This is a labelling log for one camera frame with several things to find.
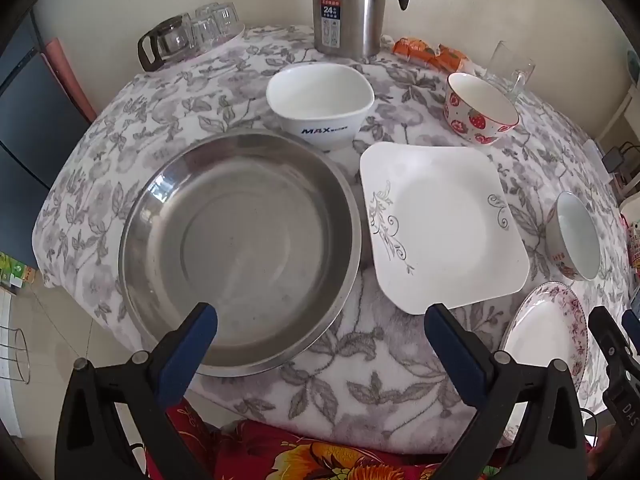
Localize strawberry print bowl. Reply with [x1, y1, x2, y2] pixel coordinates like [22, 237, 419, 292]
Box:
[444, 72, 520, 146]

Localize black power adapter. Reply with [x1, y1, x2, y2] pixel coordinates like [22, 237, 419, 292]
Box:
[601, 142, 637, 182]

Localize pink floral round plate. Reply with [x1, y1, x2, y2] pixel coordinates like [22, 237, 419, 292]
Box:
[500, 281, 588, 448]

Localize green cardboard boxes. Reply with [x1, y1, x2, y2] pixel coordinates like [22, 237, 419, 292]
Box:
[0, 252, 37, 291]

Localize dark grey refrigerator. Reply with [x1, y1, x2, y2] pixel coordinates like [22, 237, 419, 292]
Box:
[0, 10, 98, 256]

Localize metal wire rack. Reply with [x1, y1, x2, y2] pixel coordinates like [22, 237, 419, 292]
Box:
[0, 327, 32, 387]

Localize pink board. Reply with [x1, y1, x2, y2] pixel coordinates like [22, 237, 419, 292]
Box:
[40, 37, 98, 122]

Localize small white round bowl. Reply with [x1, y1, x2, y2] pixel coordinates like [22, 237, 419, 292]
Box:
[545, 191, 601, 282]

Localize stainless steel thermos jug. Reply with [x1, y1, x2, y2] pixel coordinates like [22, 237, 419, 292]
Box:
[312, 0, 413, 58]

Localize stainless steel basin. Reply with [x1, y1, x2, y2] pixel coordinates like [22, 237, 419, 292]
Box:
[118, 131, 363, 377]

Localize grey floral tablecloth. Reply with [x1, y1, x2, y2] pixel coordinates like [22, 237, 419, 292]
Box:
[32, 25, 636, 456]

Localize tall clear glass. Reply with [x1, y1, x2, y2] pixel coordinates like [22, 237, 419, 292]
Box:
[484, 40, 517, 87]

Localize colourful printed packet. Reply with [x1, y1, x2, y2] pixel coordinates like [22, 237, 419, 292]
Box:
[621, 214, 640, 282]

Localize white square bowl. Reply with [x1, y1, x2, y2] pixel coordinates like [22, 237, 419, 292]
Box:
[265, 63, 376, 153]

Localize white square plate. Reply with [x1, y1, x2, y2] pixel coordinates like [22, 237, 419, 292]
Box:
[359, 141, 531, 316]

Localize glass teapot black handle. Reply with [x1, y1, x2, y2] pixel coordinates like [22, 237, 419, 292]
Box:
[137, 14, 196, 72]

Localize white round tray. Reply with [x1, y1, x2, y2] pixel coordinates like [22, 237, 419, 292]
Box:
[150, 22, 247, 68]

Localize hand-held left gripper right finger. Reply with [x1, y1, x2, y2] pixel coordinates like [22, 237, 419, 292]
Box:
[424, 302, 586, 480]

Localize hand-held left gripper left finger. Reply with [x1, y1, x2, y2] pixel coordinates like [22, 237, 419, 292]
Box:
[55, 302, 219, 480]

